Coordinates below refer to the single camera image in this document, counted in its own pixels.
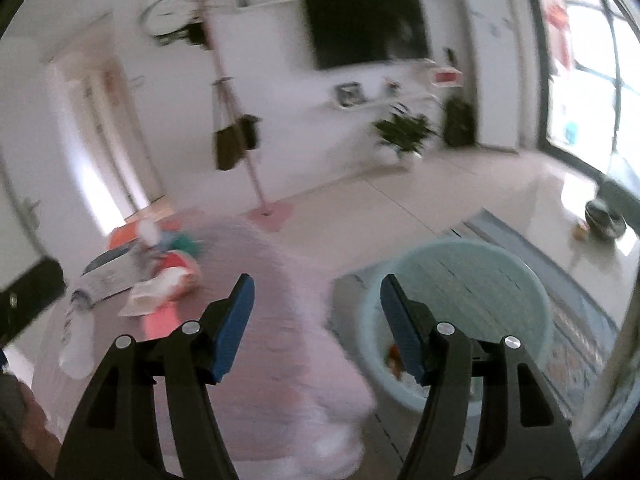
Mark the red white box shelf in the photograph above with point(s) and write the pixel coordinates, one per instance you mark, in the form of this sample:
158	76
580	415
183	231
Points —
447	77

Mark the glossy coffee table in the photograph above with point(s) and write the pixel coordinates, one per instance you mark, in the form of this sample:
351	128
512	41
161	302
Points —
575	260

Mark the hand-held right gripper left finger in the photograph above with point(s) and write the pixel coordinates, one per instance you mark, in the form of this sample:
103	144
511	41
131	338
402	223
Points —
234	321

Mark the black picture frame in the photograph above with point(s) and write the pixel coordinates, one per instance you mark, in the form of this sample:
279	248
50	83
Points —
348	94

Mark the pen holder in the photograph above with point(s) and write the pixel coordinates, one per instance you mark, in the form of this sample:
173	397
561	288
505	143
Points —
391	87

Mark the dark acoustic guitar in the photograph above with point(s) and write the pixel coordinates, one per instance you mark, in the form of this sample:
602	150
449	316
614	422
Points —
457	122

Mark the white paper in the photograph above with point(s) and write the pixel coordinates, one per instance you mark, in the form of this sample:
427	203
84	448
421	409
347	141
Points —
150	232

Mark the grey patterned rug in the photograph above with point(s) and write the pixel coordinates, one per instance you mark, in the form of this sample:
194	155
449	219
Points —
575	350

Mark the round wall clock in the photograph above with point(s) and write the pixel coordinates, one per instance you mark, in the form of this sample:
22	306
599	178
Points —
165	10

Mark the light blue plastic basket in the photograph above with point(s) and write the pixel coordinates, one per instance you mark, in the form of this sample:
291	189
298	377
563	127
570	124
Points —
500	270

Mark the red wrapper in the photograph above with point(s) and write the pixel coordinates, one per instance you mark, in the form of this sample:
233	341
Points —
395	360

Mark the person's left forearm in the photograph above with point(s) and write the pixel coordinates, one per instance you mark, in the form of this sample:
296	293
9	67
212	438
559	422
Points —
37	435

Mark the black wall television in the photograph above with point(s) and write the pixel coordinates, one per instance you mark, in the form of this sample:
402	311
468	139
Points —
365	30

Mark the sliding glass door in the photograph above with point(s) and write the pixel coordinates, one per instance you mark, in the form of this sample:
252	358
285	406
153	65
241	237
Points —
542	110

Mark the pink coat rack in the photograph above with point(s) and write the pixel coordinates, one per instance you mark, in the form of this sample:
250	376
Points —
252	170

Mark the pink paper sheet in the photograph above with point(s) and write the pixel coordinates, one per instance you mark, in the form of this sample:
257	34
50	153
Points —
160	325

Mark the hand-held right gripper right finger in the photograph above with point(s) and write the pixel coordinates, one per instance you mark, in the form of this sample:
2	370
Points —
400	321

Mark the orange packet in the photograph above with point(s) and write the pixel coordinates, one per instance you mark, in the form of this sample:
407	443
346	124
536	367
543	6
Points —
125	235

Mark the blue bucket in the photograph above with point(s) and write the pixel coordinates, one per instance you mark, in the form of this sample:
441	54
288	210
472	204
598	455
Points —
570	132

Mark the grey sofa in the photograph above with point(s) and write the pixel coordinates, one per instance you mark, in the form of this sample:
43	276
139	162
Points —
620	185

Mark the white light switch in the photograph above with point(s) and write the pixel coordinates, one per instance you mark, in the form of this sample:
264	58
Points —
138	81

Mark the blue patterned sofa cover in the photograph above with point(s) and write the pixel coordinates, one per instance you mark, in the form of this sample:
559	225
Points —
610	400

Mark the white hallway door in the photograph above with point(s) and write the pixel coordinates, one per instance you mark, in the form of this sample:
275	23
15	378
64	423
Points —
105	150

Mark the brown tote bag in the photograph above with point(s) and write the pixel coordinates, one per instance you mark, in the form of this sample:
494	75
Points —
226	147

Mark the black small bag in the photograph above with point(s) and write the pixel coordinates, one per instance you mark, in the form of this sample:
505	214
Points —
248	132

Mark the dark bowl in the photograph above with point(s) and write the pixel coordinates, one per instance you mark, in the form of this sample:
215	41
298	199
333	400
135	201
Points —
605	220

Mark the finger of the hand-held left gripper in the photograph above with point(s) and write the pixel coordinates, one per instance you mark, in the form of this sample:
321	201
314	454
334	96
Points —
30	292

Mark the white standing air conditioner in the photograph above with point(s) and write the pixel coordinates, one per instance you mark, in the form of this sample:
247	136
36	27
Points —
492	60

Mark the potted green plant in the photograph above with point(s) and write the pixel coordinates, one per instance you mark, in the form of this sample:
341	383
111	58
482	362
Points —
402	130

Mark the red knot decoration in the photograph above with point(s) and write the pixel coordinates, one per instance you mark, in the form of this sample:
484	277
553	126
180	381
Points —
557	20

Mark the low curved white shelf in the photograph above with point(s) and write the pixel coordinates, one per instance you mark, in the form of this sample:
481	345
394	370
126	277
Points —
370	102

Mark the small colourful box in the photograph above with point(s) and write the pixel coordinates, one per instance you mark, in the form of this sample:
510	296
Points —
580	231

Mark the clear plastic bottle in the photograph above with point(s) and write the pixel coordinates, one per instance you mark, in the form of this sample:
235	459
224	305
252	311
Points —
77	345

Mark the white paper wrapper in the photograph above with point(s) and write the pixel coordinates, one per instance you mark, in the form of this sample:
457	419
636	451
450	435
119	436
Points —
142	297

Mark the black hat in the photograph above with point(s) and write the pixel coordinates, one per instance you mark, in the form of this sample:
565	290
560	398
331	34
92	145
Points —
192	34

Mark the green packet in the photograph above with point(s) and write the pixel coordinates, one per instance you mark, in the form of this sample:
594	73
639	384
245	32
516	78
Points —
187	244

